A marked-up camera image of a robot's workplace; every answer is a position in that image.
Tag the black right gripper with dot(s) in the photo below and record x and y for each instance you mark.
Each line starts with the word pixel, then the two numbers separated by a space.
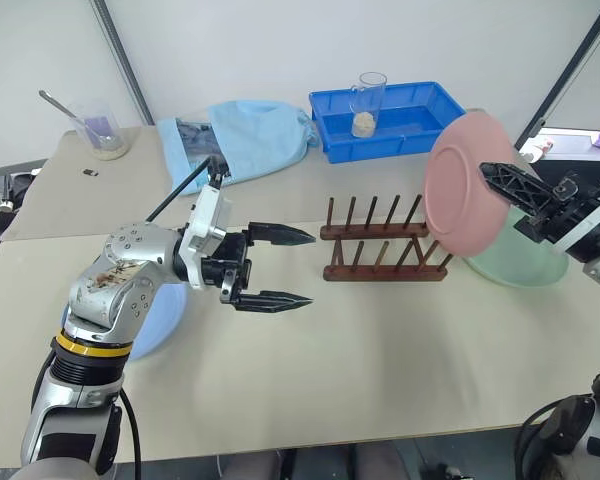
pixel 560 220

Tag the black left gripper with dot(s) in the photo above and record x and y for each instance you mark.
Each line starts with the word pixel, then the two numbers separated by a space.
pixel 232 255

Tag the pink plate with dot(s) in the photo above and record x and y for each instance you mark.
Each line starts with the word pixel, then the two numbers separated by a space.
pixel 460 190

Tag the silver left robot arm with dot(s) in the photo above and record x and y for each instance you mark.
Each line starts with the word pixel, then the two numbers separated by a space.
pixel 105 280

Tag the wooden dish rack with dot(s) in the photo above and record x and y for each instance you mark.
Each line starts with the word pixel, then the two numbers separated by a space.
pixel 380 250

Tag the white and pink packet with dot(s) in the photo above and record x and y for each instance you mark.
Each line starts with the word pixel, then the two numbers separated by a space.
pixel 540 150

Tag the black side table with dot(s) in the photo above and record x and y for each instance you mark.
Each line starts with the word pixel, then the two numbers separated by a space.
pixel 575 145

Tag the green plate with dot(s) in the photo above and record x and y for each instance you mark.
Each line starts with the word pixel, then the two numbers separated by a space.
pixel 525 265

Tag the blue plate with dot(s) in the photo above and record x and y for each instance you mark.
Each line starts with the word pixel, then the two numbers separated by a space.
pixel 167 315

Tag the blue plastic bin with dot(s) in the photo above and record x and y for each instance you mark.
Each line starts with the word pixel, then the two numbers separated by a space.
pixel 410 125

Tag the light blue cloth bag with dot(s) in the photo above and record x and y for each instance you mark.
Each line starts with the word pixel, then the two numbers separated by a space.
pixel 265 135

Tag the dark printed plastic packet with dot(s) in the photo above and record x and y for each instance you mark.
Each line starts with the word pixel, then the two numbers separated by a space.
pixel 195 142

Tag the clear glass measuring cup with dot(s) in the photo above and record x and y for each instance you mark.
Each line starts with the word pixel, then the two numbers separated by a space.
pixel 365 112

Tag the small black clip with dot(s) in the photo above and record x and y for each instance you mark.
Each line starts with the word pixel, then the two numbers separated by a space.
pixel 90 172

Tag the clear plastic beaker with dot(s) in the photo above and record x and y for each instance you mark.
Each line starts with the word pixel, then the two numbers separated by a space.
pixel 105 130

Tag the metal spoon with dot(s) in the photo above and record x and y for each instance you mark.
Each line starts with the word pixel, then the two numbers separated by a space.
pixel 67 112

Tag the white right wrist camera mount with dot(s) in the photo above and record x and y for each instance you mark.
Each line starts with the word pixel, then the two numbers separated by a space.
pixel 587 225

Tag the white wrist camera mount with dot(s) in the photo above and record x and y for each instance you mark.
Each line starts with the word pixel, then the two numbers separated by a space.
pixel 206 225
pixel 587 225

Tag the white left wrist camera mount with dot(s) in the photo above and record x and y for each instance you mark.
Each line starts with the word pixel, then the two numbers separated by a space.
pixel 206 225

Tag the grey metal frame pole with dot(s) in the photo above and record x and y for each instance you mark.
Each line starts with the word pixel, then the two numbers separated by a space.
pixel 570 65
pixel 125 60

